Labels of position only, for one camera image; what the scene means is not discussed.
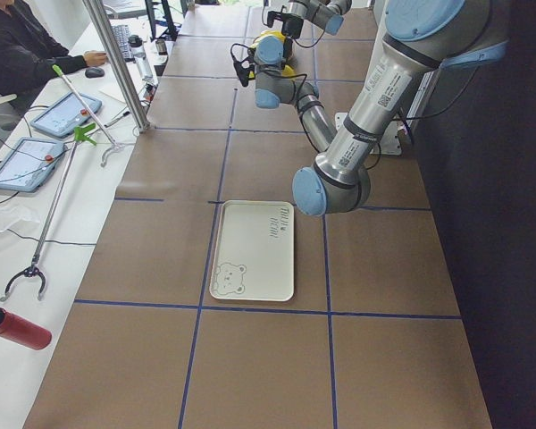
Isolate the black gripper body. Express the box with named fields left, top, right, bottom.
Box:
left=281, top=13, right=302, bottom=39

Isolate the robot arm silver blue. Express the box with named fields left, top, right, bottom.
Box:
left=281, top=0, right=352, bottom=39
left=233, top=1, right=511, bottom=215

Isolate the steel cup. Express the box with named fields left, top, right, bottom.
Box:
left=155, top=39, right=168, bottom=55

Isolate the grey water bottle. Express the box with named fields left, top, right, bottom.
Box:
left=128, top=35, right=154, bottom=82

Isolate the black keyboard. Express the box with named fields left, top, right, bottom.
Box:
left=112, top=24, right=134, bottom=62

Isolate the black computer mouse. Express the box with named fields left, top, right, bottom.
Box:
left=85, top=67, right=105, bottom=79

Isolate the white bear tray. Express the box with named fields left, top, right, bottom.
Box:
left=209, top=200, right=295, bottom=302

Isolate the far teach pendant tablet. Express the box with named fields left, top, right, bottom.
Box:
left=30, top=92, right=90, bottom=139

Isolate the teach pendant tablet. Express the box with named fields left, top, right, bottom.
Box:
left=30, top=92, right=90, bottom=139
left=0, top=137, right=66, bottom=193

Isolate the person in black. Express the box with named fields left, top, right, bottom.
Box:
left=0, top=1, right=107, bottom=96

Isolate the near teach pendant tablet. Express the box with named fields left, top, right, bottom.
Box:
left=0, top=137, right=66, bottom=193

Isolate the red bottle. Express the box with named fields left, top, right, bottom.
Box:
left=0, top=307, right=52, bottom=350

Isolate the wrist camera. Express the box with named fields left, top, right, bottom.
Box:
left=230, top=43, right=255, bottom=88
left=265, top=11, right=289, bottom=28

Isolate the aluminium frame post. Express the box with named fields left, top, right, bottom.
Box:
left=82, top=0, right=150, bottom=133

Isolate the green handled reacher grabber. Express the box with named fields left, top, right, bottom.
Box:
left=0, top=124, right=96, bottom=303

